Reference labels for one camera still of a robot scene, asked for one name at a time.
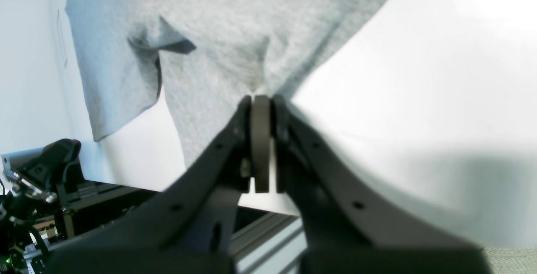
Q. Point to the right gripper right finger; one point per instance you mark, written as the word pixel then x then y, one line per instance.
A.
pixel 349 227

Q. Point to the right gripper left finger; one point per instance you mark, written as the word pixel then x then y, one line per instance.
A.
pixel 184 230

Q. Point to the grey T-shirt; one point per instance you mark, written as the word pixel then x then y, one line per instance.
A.
pixel 205 55

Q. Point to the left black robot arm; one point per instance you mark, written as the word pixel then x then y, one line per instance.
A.
pixel 33 186

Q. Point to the aluminium extrusion frame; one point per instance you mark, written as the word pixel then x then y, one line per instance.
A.
pixel 272 244

